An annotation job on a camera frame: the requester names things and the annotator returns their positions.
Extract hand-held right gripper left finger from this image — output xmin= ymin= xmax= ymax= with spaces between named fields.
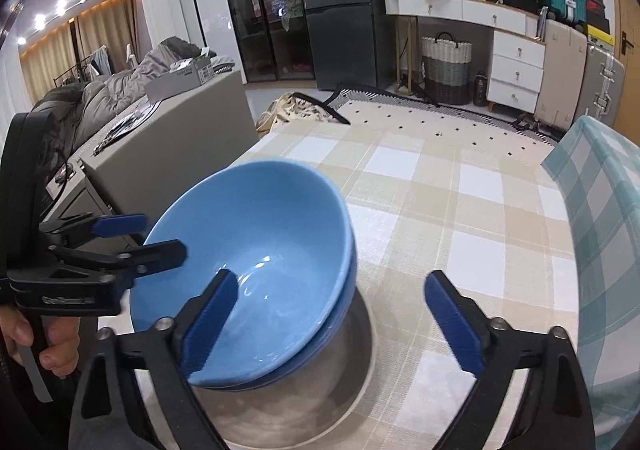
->
xmin=70 ymin=269 xmax=240 ymax=450

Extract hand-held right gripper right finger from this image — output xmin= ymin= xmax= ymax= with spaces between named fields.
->
xmin=424 ymin=270 xmax=596 ymax=450

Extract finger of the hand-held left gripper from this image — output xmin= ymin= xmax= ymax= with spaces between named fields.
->
xmin=39 ymin=212 xmax=149 ymax=245
xmin=47 ymin=239 xmax=188 ymax=281

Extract blue bowl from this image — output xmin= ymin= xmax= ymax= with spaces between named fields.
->
xmin=130 ymin=161 xmax=357 ymax=388
xmin=200 ymin=235 xmax=358 ymax=391

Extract cream plate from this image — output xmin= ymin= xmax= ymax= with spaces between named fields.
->
xmin=192 ymin=287 xmax=375 ymax=448

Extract person's left hand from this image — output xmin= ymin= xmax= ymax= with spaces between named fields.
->
xmin=0 ymin=307 xmax=82 ymax=379

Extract beige plaid tablecloth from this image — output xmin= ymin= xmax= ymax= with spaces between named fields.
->
xmin=132 ymin=119 xmax=583 ymax=450

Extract printed papers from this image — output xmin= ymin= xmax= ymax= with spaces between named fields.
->
xmin=95 ymin=102 xmax=161 ymax=151

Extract grey blanket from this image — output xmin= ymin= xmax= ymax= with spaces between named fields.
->
xmin=30 ymin=37 xmax=236 ymax=155

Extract white cardboard box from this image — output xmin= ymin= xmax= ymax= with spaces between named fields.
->
xmin=144 ymin=57 xmax=217 ymax=100

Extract clothes rack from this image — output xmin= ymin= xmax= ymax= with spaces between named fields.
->
xmin=52 ymin=46 xmax=110 ymax=88

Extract beige curtain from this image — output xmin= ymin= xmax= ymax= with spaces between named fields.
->
xmin=19 ymin=0 xmax=141 ymax=95

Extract teal plaid tablecloth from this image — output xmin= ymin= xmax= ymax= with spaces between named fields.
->
xmin=541 ymin=115 xmax=640 ymax=450

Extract small white box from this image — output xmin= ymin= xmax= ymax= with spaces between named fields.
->
xmin=170 ymin=50 xmax=216 ymax=75

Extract printed tote bag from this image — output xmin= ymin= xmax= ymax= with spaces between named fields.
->
xmin=256 ymin=90 xmax=351 ymax=135

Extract white diamond pattern rug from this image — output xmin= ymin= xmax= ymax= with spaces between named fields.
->
xmin=320 ymin=87 xmax=563 ymax=151

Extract woven laundry basket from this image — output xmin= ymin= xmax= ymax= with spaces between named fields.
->
xmin=420 ymin=32 xmax=473 ymax=105

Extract white desk with drawers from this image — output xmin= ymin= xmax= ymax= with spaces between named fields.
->
xmin=382 ymin=0 xmax=547 ymax=115

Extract beige suitcase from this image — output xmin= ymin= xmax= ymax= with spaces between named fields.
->
xmin=534 ymin=18 xmax=588 ymax=131

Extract black refrigerator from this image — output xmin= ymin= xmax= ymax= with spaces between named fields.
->
xmin=291 ymin=0 xmax=393 ymax=91

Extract silver suitcase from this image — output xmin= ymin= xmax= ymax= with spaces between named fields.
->
xmin=582 ymin=42 xmax=627 ymax=128

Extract yellow box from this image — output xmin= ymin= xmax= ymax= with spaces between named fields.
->
xmin=585 ymin=24 xmax=615 ymax=48

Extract black case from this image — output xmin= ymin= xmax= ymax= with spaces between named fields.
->
xmin=582 ymin=0 xmax=612 ymax=33

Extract wooden door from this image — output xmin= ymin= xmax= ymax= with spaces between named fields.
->
xmin=607 ymin=0 xmax=640 ymax=141

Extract grey strap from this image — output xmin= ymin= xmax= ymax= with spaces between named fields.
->
xmin=17 ymin=345 xmax=53 ymax=403

